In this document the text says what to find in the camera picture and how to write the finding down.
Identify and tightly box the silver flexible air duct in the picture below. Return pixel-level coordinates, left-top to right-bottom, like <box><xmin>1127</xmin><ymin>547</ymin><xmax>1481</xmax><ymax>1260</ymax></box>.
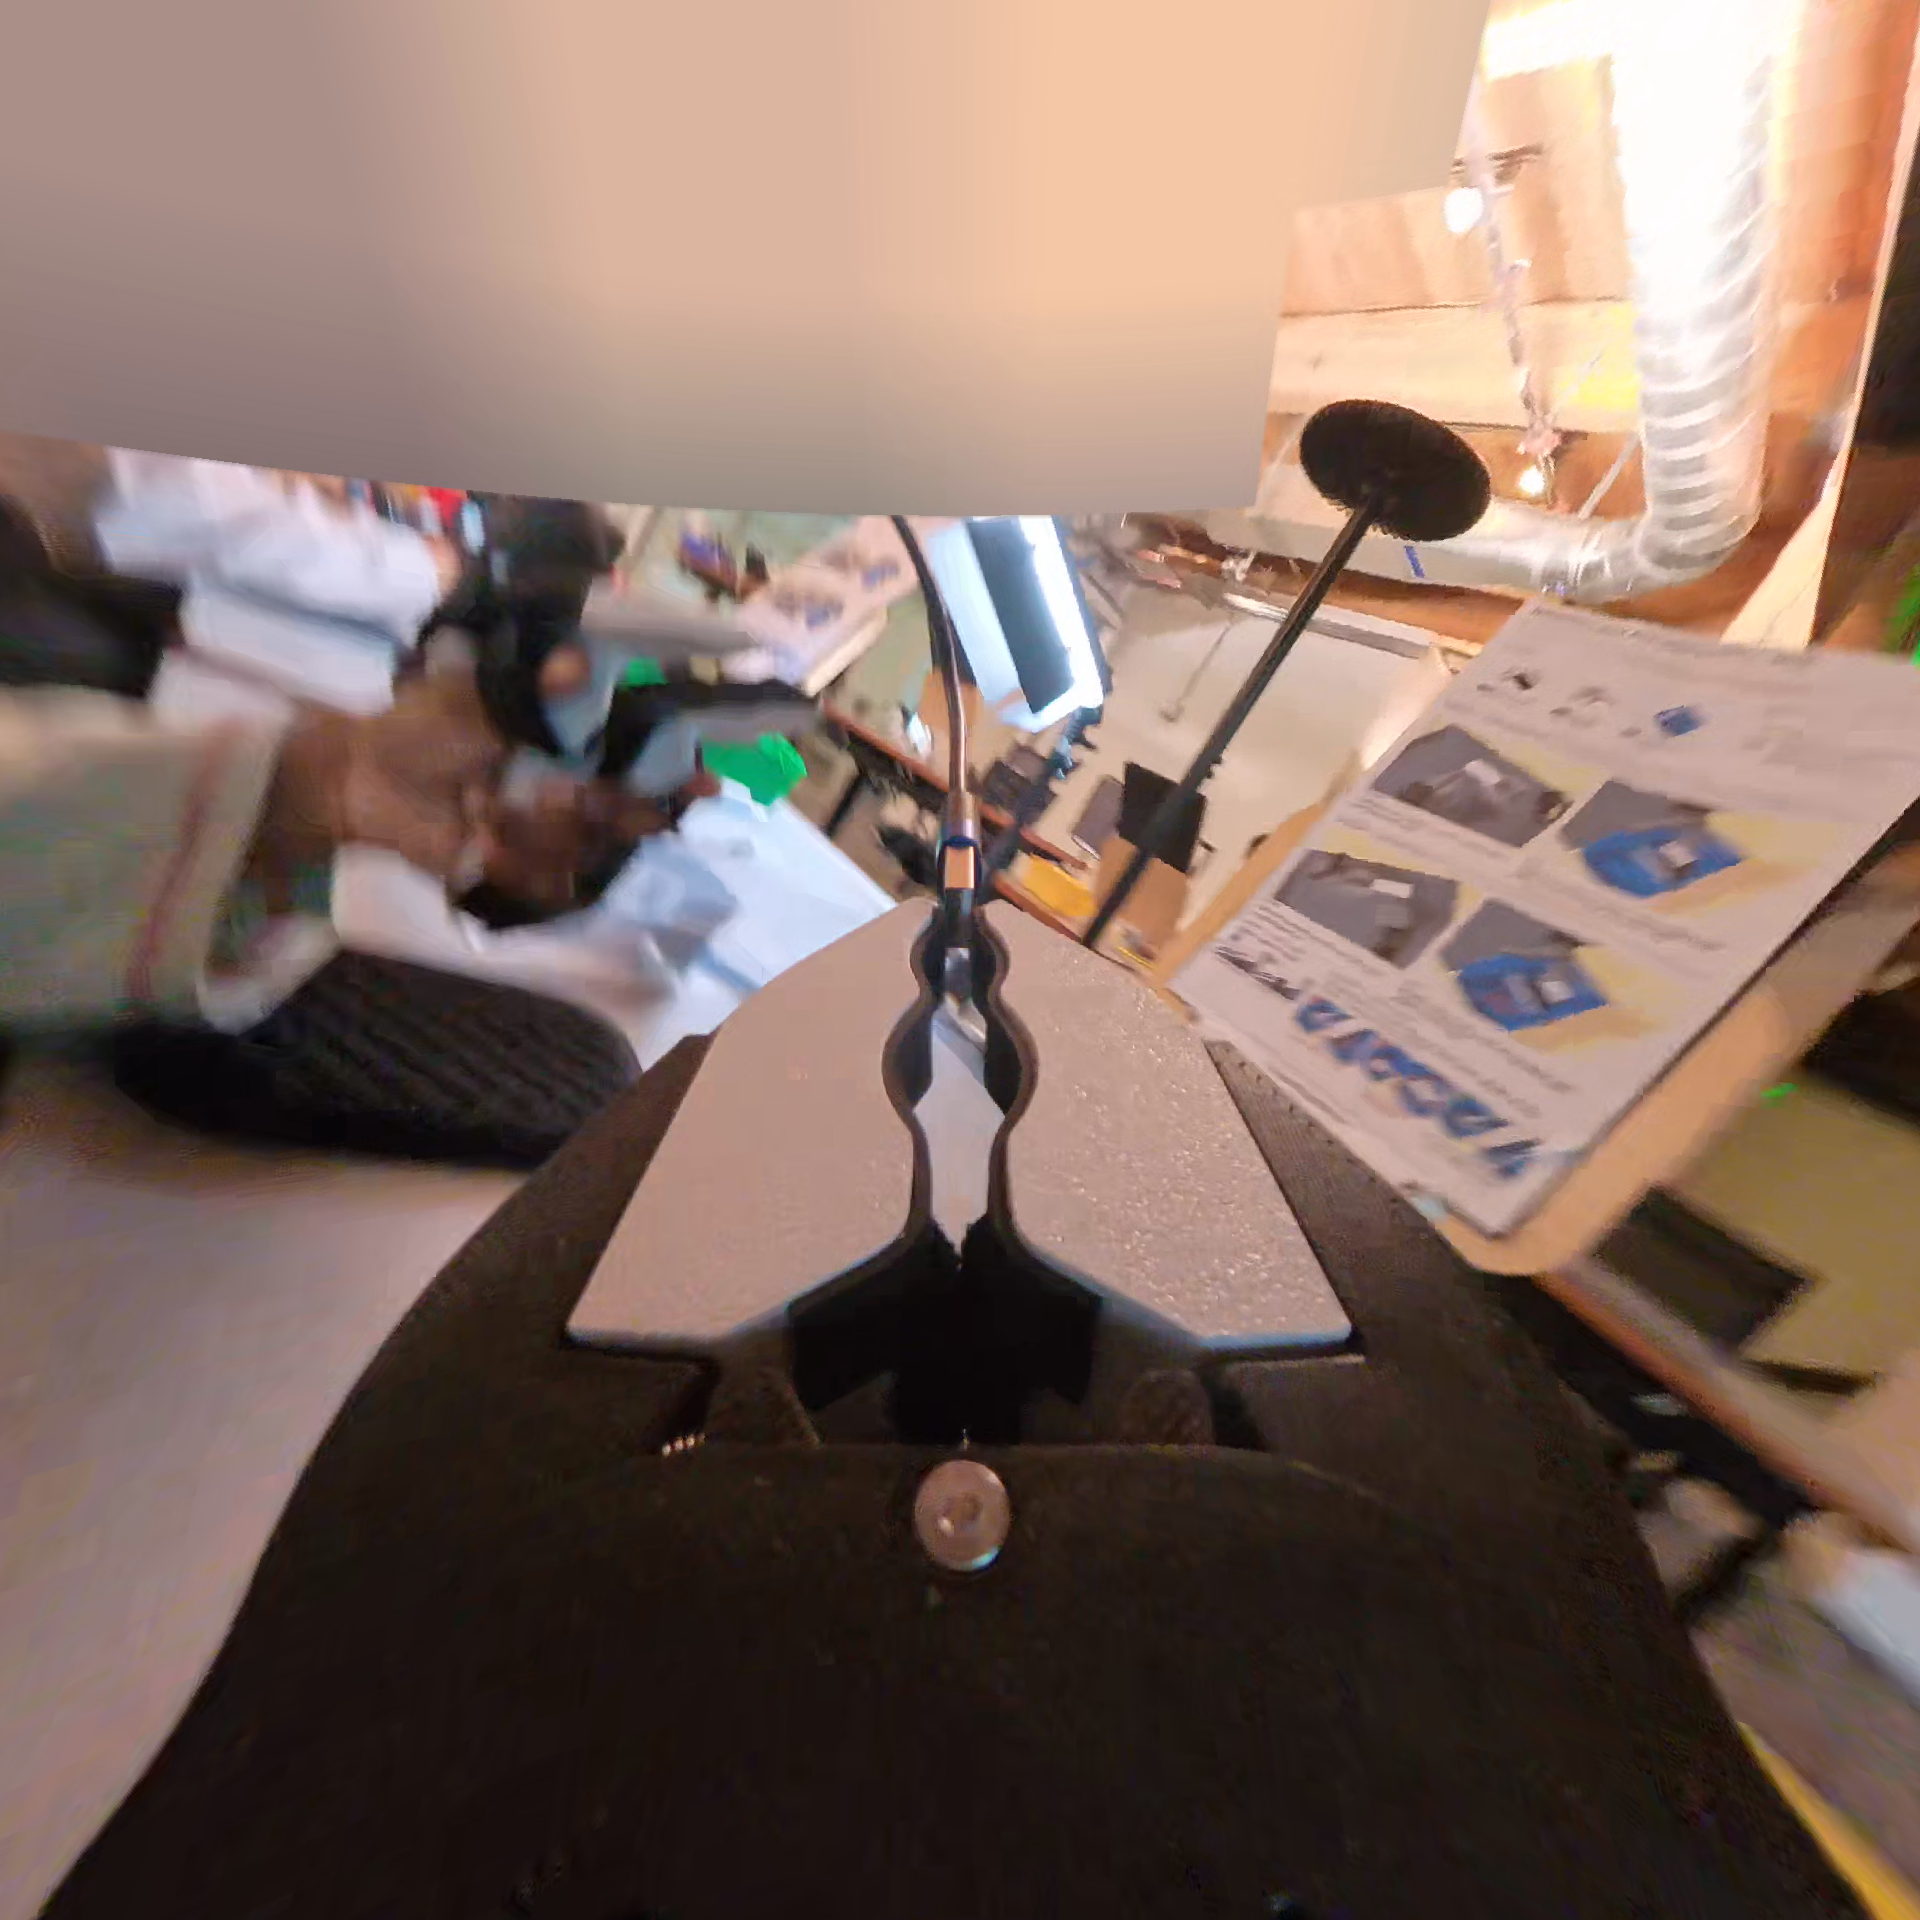
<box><xmin>1477</xmin><ymin>30</ymin><xmax>1798</xmax><ymax>604</ymax></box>

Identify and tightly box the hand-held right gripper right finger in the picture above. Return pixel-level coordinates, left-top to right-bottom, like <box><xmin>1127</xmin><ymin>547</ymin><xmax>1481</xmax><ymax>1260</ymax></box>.
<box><xmin>967</xmin><ymin>905</ymin><xmax>1357</xmax><ymax>1346</ymax></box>

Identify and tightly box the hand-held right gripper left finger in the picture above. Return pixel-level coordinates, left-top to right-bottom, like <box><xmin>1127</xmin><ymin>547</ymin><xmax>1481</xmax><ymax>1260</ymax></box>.
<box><xmin>566</xmin><ymin>896</ymin><xmax>962</xmax><ymax>1346</ymax></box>

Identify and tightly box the person's left hand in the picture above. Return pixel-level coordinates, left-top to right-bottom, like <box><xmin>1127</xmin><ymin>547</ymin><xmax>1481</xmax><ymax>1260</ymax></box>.
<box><xmin>447</xmin><ymin>745</ymin><xmax>711</xmax><ymax>925</ymax></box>

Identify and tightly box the black round-base pole stand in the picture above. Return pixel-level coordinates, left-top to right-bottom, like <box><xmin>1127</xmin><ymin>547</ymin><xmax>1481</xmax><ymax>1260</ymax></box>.
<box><xmin>1083</xmin><ymin>398</ymin><xmax>1497</xmax><ymax>952</ymax></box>

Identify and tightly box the white led light panel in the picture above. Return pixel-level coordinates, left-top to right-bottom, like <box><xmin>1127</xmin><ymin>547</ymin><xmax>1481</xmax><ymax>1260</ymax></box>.
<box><xmin>959</xmin><ymin>516</ymin><xmax>1115</xmax><ymax>739</ymax></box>

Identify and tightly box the person's left forearm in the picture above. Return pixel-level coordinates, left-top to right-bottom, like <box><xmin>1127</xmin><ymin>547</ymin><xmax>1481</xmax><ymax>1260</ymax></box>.
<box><xmin>0</xmin><ymin>688</ymin><xmax>516</xmax><ymax>1040</ymax></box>

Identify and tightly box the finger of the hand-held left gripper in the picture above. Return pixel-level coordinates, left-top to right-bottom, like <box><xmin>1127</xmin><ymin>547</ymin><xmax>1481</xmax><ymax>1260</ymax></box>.
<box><xmin>583</xmin><ymin>599</ymin><xmax>770</xmax><ymax>664</ymax></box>

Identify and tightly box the printed instruction sheet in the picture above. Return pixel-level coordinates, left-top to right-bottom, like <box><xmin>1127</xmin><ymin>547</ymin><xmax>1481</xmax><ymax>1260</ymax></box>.
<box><xmin>1166</xmin><ymin>599</ymin><xmax>1920</xmax><ymax>1237</ymax></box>

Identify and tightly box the green plastic bin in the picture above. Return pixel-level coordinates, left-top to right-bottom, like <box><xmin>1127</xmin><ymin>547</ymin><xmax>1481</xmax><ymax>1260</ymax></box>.
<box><xmin>702</xmin><ymin>730</ymin><xmax>812</xmax><ymax>808</ymax></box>

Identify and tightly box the black mesh cushion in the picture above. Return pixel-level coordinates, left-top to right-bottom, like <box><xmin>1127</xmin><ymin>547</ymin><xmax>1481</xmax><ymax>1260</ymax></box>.
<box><xmin>111</xmin><ymin>941</ymin><xmax>651</xmax><ymax>1175</ymax></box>

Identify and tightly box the pale wooden display board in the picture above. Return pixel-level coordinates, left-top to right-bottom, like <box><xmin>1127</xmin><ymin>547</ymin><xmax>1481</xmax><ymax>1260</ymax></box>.
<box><xmin>1439</xmin><ymin>832</ymin><xmax>1920</xmax><ymax>1278</ymax></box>

